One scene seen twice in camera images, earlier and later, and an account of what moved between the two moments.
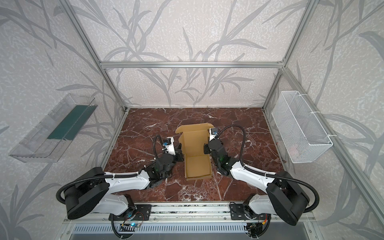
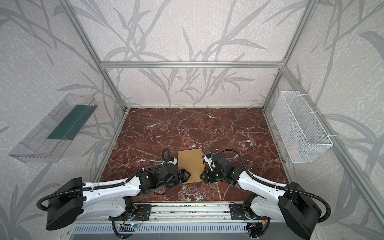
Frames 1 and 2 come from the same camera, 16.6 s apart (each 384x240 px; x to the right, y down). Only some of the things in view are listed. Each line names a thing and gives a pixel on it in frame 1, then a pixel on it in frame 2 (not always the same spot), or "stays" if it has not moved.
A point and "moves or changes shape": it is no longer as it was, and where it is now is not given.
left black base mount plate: (136, 212) stays
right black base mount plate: (237, 212) stays
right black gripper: (210, 147) to (207, 175)
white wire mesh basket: (303, 137) stays
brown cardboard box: (192, 140) moves or changes shape
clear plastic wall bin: (48, 141) stays
